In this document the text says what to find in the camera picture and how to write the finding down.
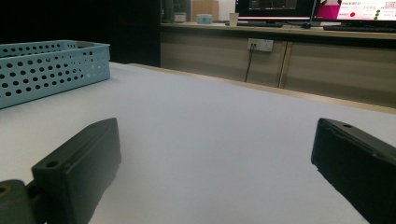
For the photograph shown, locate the long beige cabinet desk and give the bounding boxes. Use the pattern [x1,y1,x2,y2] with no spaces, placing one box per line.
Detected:
[161,21,396,108]

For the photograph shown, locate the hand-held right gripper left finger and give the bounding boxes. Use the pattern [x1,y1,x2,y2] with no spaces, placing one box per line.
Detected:
[31,117,122,224]

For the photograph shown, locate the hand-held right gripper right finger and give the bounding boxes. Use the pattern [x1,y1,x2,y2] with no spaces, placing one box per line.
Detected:
[311,117,396,224]

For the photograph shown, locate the black curtain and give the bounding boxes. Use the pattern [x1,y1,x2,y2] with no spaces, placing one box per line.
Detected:
[0,0,162,68]

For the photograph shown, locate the computer monitor dark screen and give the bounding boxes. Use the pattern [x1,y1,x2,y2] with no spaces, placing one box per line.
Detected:
[235,0,317,21]

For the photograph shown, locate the brown cardboard box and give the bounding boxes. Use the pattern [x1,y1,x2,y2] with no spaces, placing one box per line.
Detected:
[191,0,219,22]

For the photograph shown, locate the white wall socket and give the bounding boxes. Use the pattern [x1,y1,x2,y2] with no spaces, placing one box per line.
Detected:
[247,38,275,52]

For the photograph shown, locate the potted plant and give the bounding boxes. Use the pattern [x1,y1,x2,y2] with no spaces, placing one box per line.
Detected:
[173,0,188,23]

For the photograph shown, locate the small teal box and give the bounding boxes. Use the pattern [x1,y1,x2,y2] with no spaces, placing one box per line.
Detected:
[196,13,213,25]

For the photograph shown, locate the black keyboard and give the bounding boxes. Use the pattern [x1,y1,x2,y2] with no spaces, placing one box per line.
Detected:
[225,21,284,28]
[322,25,396,34]

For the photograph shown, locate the black hanging power cable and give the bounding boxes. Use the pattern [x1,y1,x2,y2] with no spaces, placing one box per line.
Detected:
[244,43,255,83]

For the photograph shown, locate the light blue perforated plastic basket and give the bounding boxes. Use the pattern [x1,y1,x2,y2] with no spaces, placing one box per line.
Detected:
[0,39,111,110]

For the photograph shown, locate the computer monitor pink screen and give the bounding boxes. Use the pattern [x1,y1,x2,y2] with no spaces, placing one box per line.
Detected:
[312,0,396,22]

